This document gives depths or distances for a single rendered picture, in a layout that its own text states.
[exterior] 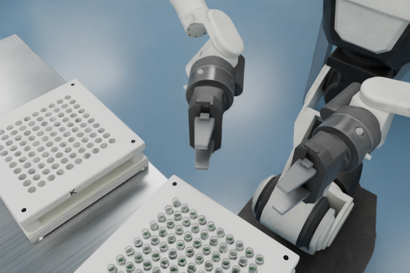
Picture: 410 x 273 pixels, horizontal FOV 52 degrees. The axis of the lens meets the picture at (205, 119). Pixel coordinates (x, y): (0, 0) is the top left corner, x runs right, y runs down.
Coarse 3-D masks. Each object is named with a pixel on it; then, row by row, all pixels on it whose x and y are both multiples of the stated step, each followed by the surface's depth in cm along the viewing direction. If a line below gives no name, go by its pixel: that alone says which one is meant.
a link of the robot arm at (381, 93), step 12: (372, 84) 70; (384, 84) 70; (396, 84) 70; (408, 84) 70; (360, 96) 71; (372, 96) 69; (384, 96) 68; (396, 96) 68; (408, 96) 68; (384, 108) 68; (396, 108) 68; (408, 108) 67
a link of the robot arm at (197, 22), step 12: (192, 12) 85; (204, 12) 82; (216, 12) 83; (192, 24) 86; (204, 24) 82; (216, 24) 80; (228, 24) 83; (192, 36) 89; (216, 36) 80; (228, 36) 81; (216, 48) 80; (228, 48) 79; (240, 48) 81
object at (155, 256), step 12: (180, 216) 65; (168, 228) 65; (180, 228) 65; (192, 228) 65; (156, 240) 64; (168, 240) 62; (180, 240) 62; (216, 240) 64; (144, 252) 61; (156, 252) 62; (168, 252) 61; (192, 252) 61; (204, 252) 61; (216, 252) 61; (132, 264) 61; (144, 264) 61; (168, 264) 60; (180, 264) 60; (192, 264) 60; (204, 264) 60; (228, 264) 62; (240, 264) 60
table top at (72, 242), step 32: (0, 64) 104; (32, 64) 104; (0, 96) 96; (32, 96) 96; (128, 192) 78; (0, 224) 73; (64, 224) 73; (96, 224) 73; (0, 256) 69; (32, 256) 69; (64, 256) 69
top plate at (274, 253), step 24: (168, 192) 69; (192, 192) 69; (144, 216) 66; (168, 216) 66; (216, 216) 66; (120, 240) 63; (144, 240) 63; (192, 240) 63; (264, 240) 63; (96, 264) 61; (216, 264) 61; (264, 264) 61; (288, 264) 61
